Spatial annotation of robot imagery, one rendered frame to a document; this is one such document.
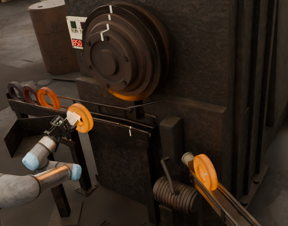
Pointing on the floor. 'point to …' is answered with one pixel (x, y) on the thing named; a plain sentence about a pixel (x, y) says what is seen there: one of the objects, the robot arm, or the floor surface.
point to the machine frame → (194, 96)
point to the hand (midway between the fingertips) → (79, 115)
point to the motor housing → (174, 201)
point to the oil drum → (53, 36)
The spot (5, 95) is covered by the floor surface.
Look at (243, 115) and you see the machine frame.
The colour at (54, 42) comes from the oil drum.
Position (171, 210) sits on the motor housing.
